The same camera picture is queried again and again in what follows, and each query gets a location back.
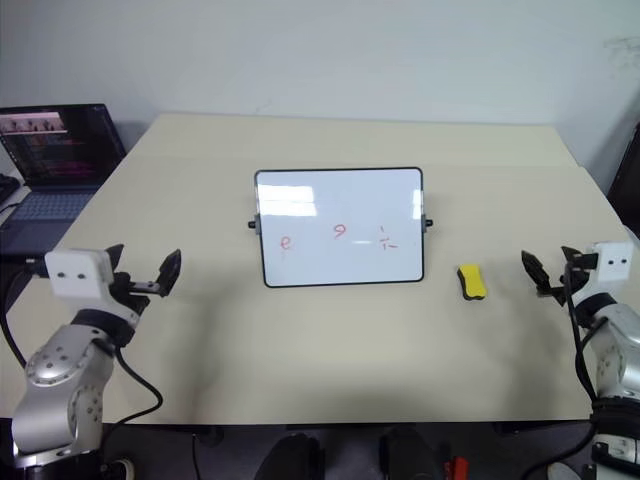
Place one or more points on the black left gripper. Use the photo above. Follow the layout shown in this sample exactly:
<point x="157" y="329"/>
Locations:
<point x="131" y="296"/>

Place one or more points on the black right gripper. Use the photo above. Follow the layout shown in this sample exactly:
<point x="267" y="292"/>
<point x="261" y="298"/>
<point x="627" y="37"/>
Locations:
<point x="580" y="282"/>

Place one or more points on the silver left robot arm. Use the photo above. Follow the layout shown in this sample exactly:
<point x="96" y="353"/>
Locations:
<point x="55" y="365"/>

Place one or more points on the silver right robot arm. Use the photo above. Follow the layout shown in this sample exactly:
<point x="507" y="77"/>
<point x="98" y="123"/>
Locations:
<point x="617" y="350"/>

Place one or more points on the yellow and black eraser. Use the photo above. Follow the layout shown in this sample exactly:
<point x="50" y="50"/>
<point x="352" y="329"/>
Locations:
<point x="472" y="281"/>

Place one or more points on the open dark blue laptop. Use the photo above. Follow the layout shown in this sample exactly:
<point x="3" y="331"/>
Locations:
<point x="55" y="160"/>

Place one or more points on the small black-framed whiteboard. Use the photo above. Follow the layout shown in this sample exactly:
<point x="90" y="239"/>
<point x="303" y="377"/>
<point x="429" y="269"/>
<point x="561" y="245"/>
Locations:
<point x="340" y="227"/>

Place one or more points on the small red object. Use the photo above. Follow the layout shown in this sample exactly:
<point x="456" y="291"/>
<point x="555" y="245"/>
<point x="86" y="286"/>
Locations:
<point x="456" y="466"/>

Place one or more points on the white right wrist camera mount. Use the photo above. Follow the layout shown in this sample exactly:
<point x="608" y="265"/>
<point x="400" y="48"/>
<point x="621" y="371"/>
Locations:
<point x="612" y="265"/>

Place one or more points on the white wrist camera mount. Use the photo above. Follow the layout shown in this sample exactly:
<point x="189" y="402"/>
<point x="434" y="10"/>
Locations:
<point x="75" y="272"/>
<point x="612" y="265"/>

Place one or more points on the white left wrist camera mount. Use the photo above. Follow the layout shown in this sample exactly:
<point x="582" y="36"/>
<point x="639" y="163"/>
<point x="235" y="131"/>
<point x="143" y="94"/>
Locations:
<point x="75" y="272"/>

